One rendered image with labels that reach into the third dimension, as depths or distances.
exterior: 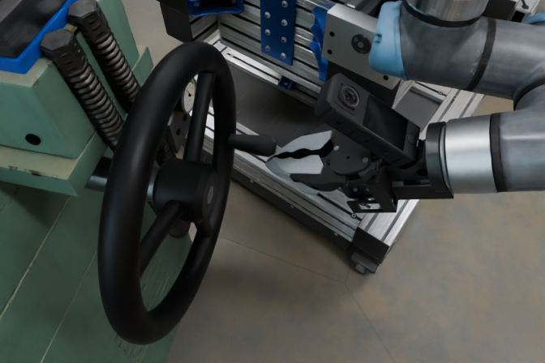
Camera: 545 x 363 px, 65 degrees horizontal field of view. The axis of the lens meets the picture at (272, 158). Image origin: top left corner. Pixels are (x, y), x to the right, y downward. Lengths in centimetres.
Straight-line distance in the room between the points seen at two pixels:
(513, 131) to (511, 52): 9
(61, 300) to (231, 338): 64
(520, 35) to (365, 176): 20
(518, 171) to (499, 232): 106
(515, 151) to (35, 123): 40
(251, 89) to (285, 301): 64
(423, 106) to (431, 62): 94
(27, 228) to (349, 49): 51
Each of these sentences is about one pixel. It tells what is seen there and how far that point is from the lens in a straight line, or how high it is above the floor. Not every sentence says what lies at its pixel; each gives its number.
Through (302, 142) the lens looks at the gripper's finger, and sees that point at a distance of 51.
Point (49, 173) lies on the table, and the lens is 41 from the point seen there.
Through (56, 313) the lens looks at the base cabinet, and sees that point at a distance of 65.
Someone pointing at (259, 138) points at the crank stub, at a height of 78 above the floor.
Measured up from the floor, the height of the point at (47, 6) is 98.
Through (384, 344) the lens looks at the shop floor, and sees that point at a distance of 123.
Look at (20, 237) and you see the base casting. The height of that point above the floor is 75.
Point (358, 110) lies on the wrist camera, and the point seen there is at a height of 87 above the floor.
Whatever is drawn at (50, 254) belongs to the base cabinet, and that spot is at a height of 69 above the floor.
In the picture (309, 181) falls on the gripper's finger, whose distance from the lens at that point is 47.
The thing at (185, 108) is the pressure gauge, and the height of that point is 65.
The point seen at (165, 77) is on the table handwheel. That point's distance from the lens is 33.
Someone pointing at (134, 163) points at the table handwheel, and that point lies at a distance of 30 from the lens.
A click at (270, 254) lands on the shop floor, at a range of 128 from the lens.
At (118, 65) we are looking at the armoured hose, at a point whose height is 91.
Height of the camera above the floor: 117
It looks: 54 degrees down
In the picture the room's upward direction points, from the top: straight up
